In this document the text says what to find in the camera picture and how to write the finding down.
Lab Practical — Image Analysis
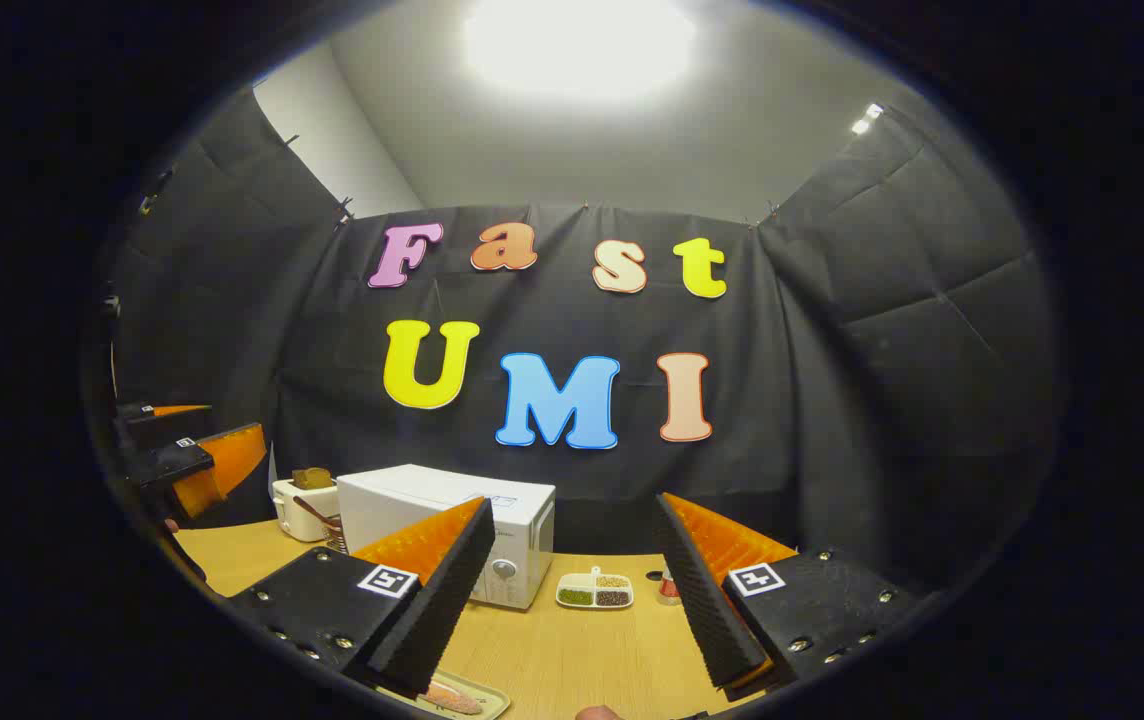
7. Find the black backdrop cloth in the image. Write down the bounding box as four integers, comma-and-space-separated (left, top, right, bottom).
97, 85, 1068, 591

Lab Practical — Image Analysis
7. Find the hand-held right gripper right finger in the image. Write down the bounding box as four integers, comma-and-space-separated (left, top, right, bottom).
652, 491, 935, 701

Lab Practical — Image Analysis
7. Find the white toaster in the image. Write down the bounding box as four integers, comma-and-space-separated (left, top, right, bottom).
271, 475, 341, 544

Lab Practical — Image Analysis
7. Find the large ceiling light panel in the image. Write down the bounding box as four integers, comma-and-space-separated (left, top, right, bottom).
462, 0, 698, 101

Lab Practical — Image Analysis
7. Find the wooden spoon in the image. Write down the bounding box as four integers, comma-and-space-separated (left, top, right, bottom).
292, 496, 343, 531

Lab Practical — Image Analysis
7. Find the white divided dish of beans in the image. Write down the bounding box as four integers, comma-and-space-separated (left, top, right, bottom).
555, 566, 635, 611

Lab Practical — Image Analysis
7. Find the white microwave oven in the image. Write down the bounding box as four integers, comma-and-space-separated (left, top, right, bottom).
336, 463, 557, 611

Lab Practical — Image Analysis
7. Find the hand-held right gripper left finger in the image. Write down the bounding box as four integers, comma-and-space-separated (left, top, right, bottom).
229, 496, 497, 699

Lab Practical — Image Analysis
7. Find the white patterned plate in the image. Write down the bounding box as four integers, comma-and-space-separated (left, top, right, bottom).
375, 668, 512, 720

